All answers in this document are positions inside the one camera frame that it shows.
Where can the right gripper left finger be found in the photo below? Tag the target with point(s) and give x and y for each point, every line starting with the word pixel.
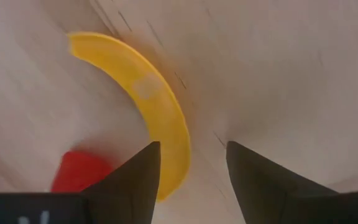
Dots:
pixel 129 193

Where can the yellow toy banana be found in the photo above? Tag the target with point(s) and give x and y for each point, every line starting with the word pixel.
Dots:
pixel 154 93

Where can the red toy tomato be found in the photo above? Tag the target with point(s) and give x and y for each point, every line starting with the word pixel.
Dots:
pixel 79 172

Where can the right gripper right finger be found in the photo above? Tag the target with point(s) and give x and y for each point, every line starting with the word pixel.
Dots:
pixel 269 193

